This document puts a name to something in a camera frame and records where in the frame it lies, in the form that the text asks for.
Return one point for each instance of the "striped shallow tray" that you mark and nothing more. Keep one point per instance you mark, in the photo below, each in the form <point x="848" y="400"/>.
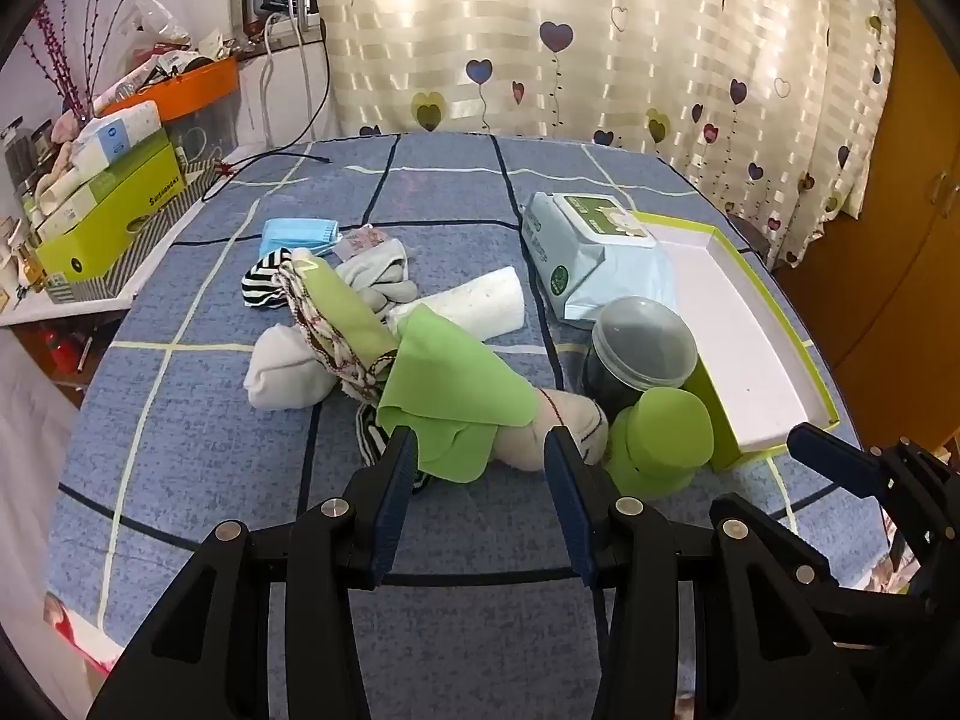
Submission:
<point x="110" y="285"/>

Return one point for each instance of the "green white box tray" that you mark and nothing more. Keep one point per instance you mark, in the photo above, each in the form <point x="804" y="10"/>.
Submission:
<point x="755" y="374"/>

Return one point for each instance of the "purple decorative branches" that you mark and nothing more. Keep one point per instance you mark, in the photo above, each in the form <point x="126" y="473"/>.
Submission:
<point x="67" y="41"/>

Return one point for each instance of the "cream sock red stripe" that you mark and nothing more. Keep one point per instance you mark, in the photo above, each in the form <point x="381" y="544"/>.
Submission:
<point x="522" y="448"/>

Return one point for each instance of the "orange plastic bin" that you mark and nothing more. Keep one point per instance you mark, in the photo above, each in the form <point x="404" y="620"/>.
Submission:
<point x="186" y="93"/>

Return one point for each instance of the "wooden wardrobe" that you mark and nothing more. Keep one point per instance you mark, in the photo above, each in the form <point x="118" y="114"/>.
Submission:
<point x="879" y="293"/>

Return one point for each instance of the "black white striped sock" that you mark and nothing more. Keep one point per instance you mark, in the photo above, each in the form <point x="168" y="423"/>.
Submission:
<point x="260" y="288"/>

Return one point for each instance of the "white grey sock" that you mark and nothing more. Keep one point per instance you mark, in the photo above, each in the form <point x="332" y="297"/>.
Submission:
<point x="381" y="277"/>

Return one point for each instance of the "blue white tissue pack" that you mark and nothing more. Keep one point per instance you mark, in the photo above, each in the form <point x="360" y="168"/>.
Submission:
<point x="105" y="140"/>

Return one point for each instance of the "bright green cloth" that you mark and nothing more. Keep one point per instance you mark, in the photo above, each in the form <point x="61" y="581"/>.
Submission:
<point x="454" y="393"/>

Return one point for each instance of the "small orange item bag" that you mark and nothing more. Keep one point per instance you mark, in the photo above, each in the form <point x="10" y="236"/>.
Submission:
<point x="359" y="240"/>

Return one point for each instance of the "clear plastic round container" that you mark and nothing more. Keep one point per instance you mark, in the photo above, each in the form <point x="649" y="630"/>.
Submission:
<point x="636" y="344"/>

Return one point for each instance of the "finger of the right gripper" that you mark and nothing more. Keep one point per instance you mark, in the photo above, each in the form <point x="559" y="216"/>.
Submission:
<point x="831" y="457"/>

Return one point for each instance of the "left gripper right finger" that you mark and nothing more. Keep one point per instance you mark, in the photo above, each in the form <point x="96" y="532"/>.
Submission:
<point x="583" y="496"/>

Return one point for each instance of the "wet wipes pack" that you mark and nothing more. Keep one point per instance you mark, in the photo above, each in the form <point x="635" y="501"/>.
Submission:
<point x="589" y="250"/>

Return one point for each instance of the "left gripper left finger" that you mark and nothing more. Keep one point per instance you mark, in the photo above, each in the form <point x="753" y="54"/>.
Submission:
<point x="379" y="497"/>

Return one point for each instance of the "green square lid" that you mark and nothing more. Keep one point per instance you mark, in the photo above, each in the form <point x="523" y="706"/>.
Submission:
<point x="657" y="446"/>

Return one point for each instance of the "blue face mask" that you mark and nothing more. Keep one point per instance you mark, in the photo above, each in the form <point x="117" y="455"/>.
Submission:
<point x="314" y="234"/>

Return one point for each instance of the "yellow green cardboard box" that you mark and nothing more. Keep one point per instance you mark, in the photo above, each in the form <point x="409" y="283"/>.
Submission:
<point x="110" y="211"/>

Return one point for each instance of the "heart pattern curtain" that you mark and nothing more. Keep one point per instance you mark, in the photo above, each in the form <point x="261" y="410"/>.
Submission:
<point x="770" y="108"/>

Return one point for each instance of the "green towel patterned trim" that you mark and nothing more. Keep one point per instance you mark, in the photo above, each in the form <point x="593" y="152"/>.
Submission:
<point x="343" y="332"/>

